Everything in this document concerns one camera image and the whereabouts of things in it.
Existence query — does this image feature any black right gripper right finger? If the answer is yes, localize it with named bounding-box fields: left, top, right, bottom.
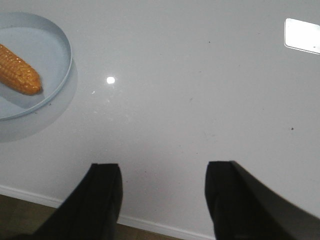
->
left=204, top=161, right=320, bottom=240

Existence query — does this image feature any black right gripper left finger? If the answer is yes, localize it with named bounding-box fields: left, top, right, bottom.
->
left=33, top=163, right=123, bottom=240

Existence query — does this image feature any orange corn cob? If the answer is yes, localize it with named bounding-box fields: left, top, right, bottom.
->
left=0, top=44, right=42, bottom=96

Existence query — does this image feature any light blue round plate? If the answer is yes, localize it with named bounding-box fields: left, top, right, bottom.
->
left=0, top=12, right=72, bottom=120

